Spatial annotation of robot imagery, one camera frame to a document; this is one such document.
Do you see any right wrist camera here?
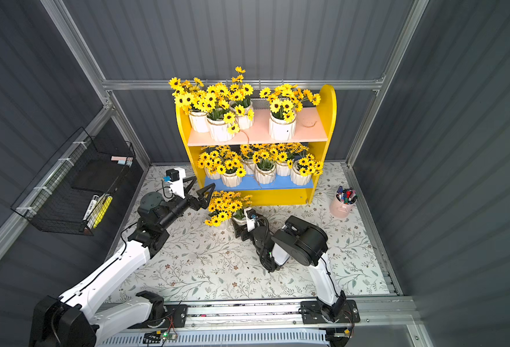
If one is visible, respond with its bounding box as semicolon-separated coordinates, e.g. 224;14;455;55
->
244;208;258;232

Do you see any yellow wooden shelf unit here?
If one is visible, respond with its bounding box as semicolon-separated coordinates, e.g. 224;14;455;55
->
175;85;337;206

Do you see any green circuit board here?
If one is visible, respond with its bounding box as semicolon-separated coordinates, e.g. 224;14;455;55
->
141;331;178;346

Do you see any white marker in basket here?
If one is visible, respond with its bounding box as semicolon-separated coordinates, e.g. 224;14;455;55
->
83;195;100;221

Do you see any black wire wall basket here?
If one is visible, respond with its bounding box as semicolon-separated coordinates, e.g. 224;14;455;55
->
11;128;136;236

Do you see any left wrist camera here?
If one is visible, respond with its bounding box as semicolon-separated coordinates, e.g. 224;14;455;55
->
163;167;186;198

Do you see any pink bucket with pens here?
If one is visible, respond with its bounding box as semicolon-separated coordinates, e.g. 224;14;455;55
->
329;186;358;218

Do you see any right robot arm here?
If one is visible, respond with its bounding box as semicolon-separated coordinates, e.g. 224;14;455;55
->
233;213;360;326

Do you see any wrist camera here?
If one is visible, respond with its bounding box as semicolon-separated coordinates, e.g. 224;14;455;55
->
163;167;186;198
244;208;258;232

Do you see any shelf sunflower pot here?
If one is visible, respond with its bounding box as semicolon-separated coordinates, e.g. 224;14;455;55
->
272;143;308;177
169;77;209;133
211;148;247;188
229;66;254;130
197;146;222;180
229;192;252;226
259;84;321;142
253;150;277;184
204;191;240;229
240;145;255;175
198;83;240;143
290;154;324;186

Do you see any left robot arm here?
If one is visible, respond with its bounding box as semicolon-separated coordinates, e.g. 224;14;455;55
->
29;169;215;346

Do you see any yellow item in basket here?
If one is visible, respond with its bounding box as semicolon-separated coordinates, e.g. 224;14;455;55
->
86;194;113;230

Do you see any floral patterned table mat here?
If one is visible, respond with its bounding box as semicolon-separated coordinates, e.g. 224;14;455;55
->
107;162;392;303

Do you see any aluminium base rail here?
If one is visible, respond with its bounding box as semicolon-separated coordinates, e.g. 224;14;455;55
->
57;296;434;347

